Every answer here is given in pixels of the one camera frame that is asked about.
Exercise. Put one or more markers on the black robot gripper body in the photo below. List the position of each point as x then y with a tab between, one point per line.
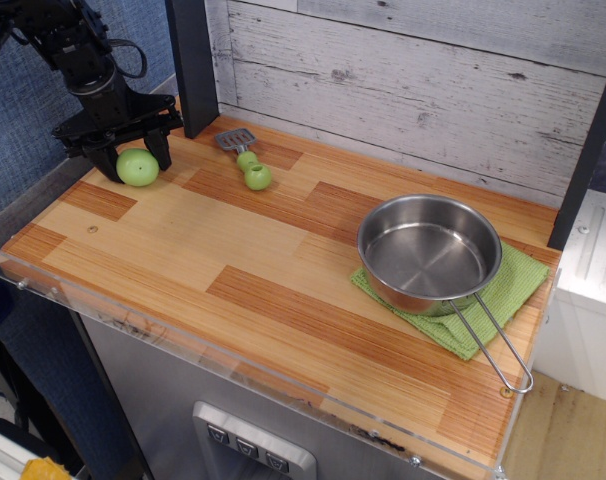
114	115

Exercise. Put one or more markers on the silver toy fridge front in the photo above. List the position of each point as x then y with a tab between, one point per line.
157	383

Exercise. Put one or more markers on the yellow black object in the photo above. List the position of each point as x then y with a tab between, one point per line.
44	469

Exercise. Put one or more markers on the grey button panel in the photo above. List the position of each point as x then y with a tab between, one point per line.
235	448

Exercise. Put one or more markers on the clear acrylic front guard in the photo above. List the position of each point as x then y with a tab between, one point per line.
388	375

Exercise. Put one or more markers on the black vertical post left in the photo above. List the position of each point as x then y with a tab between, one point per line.
193	63

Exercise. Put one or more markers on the green toy pear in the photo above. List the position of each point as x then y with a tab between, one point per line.
137	167

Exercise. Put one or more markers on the black vertical post right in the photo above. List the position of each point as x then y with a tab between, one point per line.
581	178

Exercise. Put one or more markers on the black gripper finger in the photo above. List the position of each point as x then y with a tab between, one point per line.
158	145
104	160

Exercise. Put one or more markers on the black vertical post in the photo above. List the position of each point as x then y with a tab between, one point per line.
581	178
193	63

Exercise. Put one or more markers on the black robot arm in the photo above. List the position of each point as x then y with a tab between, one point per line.
72	39

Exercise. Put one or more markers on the silver metal pot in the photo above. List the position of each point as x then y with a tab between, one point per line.
432	255

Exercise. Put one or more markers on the white ridged block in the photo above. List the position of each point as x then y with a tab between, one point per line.
572	343

